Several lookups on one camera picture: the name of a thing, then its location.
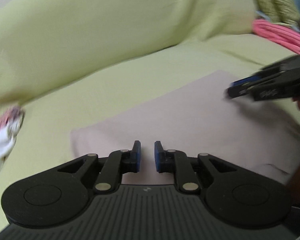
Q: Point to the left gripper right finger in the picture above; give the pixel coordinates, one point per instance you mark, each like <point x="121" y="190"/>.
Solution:
<point x="233" y="194"/>

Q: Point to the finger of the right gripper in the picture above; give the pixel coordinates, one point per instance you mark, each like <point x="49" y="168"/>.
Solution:
<point x="236" y="92"/>
<point x="244" y="80"/>

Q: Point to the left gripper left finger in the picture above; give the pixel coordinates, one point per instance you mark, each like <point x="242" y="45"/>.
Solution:
<point x="59" y="194"/>

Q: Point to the beige garment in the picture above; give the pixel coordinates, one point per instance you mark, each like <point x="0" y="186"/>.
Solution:
<point x="199" y="118"/>

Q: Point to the pink folded towel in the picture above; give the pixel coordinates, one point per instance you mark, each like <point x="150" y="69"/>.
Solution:
<point x="278" y="34"/>

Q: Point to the pastel patchwork folded sheet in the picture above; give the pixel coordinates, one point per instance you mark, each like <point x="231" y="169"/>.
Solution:
<point x="263" y="16"/>

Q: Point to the white garment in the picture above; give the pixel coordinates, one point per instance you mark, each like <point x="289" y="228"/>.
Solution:
<point x="8" y="136"/>

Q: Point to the green zigzag pillow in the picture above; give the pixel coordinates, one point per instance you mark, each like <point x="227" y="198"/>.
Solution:
<point x="279" y="11"/>

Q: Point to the pink floral garment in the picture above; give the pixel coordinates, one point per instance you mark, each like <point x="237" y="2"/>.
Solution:
<point x="12" y="118"/>

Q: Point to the green covered sofa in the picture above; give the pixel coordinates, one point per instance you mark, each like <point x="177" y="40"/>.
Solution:
<point x="72" y="63"/>

